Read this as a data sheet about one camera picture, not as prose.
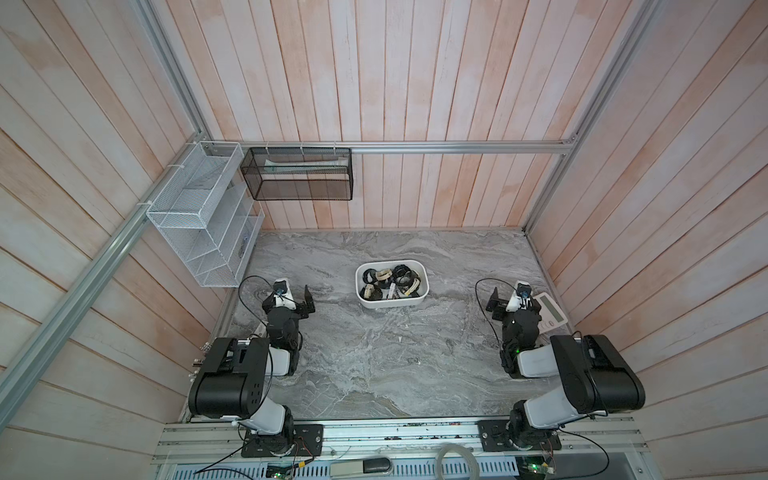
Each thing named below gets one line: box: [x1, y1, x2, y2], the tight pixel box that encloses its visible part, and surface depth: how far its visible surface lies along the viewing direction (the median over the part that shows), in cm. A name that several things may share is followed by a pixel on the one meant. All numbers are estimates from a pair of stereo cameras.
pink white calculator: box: [533, 292, 569, 334], surface depth 95 cm
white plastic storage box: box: [355, 260, 430, 309], surface depth 100 cm
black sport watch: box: [359, 283, 383, 301], surface depth 98 cm
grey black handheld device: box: [329, 457, 393, 478], surface depth 70 cm
